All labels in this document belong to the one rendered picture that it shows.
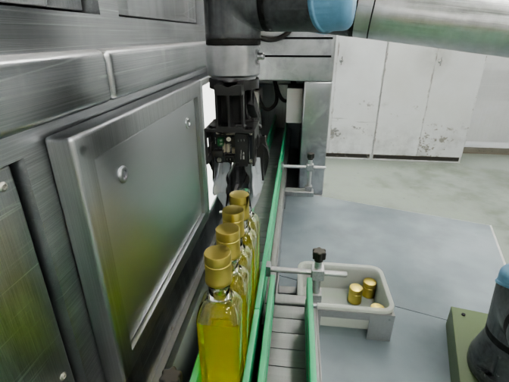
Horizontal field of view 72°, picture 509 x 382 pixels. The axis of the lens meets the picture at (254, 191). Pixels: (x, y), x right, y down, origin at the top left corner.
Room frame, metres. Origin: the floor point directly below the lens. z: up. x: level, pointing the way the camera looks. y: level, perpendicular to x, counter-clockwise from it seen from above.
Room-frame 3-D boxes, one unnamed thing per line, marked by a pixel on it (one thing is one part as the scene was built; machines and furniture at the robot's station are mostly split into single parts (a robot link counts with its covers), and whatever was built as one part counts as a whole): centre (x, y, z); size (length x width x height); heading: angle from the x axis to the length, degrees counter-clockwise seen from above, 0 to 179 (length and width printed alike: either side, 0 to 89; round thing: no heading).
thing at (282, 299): (0.60, -0.09, 0.85); 0.09 x 0.04 x 0.07; 83
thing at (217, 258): (0.37, 0.05, 1.14); 0.04 x 0.04 x 0.04
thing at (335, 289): (0.70, -0.22, 0.80); 0.22 x 0.17 x 0.09; 83
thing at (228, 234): (0.42, 0.04, 1.14); 0.04 x 0.04 x 0.04
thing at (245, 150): (0.51, 0.03, 1.29); 0.09 x 0.08 x 0.12; 173
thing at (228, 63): (0.52, 0.03, 1.37); 0.08 x 0.08 x 0.05
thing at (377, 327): (0.70, -0.19, 0.79); 0.27 x 0.17 x 0.08; 83
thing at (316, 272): (0.60, -0.11, 0.95); 0.17 x 0.03 x 0.12; 83
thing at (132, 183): (0.77, 0.13, 1.15); 0.90 x 0.03 x 0.34; 173
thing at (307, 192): (1.23, -0.18, 0.90); 0.17 x 0.05 x 0.22; 83
